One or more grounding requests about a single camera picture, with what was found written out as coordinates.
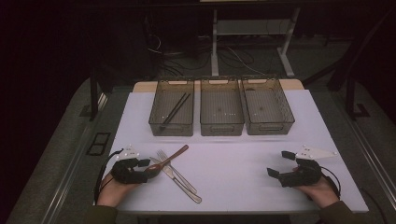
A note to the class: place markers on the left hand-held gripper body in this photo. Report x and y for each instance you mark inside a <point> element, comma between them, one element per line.
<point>127,174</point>

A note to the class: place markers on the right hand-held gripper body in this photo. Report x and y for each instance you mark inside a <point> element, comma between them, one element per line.
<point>300,177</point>

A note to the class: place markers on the brown wooden spoon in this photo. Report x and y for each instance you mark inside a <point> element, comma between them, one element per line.
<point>174,155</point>

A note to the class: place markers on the steel fork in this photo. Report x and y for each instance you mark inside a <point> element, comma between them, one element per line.
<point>183,180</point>

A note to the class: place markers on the smoky clear plastic bin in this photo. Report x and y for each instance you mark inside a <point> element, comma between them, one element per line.
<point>155,124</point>
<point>221,127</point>
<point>269,127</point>

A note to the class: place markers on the steel knife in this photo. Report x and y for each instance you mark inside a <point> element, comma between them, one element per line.
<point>190,193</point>

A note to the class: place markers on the black chopstick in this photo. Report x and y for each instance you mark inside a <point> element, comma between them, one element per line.
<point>178,110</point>
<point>176,107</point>

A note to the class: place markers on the person's left hand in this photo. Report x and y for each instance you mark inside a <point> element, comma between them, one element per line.
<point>113,193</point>

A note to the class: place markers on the person's right hand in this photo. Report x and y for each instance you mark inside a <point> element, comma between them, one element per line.
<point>320,191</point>

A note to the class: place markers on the black metal stand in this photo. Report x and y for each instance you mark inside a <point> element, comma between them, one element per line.
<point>93,93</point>
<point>351,99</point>

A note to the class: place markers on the white metal table frame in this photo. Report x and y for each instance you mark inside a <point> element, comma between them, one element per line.
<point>214,46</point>

